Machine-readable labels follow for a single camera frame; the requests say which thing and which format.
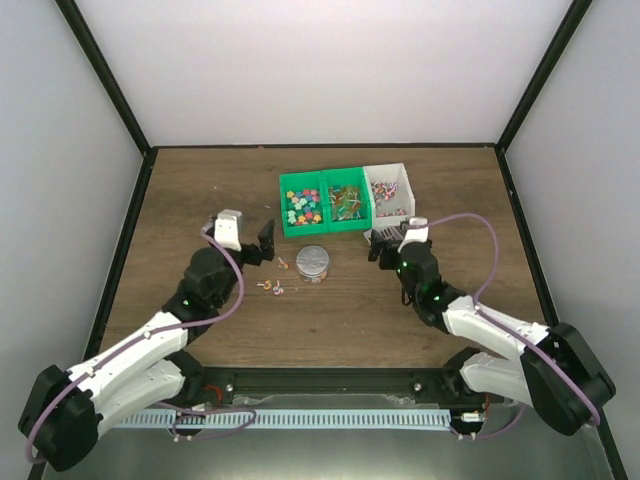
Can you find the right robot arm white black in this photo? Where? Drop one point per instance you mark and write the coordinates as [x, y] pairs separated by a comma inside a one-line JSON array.
[[553, 370]]

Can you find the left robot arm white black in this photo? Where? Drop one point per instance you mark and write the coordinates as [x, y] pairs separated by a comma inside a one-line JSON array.
[[68, 411]]

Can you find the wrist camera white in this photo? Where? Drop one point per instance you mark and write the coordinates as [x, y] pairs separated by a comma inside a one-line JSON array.
[[415, 230], [227, 229]]

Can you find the green bin candies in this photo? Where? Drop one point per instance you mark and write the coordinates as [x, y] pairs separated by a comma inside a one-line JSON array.
[[303, 204], [347, 202]]

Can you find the lilac slotted plastic scoop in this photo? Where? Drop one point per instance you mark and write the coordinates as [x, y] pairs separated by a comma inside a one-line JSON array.
[[393, 235]]

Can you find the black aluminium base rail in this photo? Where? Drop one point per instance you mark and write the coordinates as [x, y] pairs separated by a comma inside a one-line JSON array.
[[423, 385]]

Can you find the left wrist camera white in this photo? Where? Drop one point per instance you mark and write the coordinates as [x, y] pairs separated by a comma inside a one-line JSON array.
[[227, 229]]

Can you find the spilled lollipop left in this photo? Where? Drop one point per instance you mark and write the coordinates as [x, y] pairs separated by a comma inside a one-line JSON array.
[[266, 285]]

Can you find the white bin striped candies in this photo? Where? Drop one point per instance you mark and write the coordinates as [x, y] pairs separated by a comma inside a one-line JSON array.
[[391, 197]]

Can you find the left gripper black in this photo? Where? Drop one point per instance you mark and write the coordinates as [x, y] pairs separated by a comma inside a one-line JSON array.
[[267, 246]]

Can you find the round grey metal lid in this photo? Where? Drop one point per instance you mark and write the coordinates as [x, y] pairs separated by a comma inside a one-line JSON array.
[[312, 259]]

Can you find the light blue slotted cable duct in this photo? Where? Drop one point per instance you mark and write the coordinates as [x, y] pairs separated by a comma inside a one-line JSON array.
[[297, 419]]

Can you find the clear plastic round container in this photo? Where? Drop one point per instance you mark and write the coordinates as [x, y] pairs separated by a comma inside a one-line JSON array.
[[313, 278]]

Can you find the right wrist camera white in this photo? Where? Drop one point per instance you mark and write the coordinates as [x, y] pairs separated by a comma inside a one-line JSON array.
[[415, 230]]

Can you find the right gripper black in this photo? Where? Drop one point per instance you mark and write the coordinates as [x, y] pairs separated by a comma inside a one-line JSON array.
[[389, 249]]

